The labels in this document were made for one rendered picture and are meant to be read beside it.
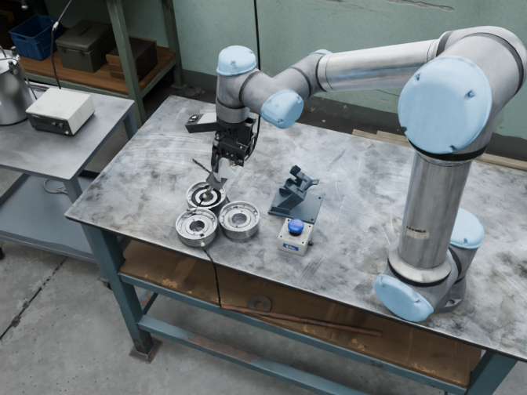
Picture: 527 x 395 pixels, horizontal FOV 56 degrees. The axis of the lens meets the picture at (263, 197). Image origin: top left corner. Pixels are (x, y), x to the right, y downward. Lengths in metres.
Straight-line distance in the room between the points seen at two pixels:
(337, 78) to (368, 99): 1.91
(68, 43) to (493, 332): 2.57
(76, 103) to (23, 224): 0.66
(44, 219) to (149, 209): 0.99
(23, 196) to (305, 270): 1.55
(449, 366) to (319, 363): 0.67
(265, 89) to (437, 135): 0.39
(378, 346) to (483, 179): 0.56
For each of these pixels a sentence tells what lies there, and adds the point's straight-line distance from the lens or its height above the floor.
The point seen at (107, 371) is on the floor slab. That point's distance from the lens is 2.06.
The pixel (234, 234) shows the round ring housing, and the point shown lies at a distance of 1.25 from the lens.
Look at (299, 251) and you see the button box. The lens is 1.23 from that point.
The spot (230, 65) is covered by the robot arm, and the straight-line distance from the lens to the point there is 1.00.
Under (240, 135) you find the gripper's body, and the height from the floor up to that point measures 1.09.
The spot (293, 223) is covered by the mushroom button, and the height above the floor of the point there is 0.87.
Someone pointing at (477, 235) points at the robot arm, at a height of 1.03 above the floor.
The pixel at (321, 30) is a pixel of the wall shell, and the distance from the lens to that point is 2.76.
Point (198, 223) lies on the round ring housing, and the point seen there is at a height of 0.81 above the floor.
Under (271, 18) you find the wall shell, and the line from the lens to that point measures 2.83.
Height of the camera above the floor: 1.79
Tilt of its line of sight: 46 degrees down
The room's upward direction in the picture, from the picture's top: 1 degrees counter-clockwise
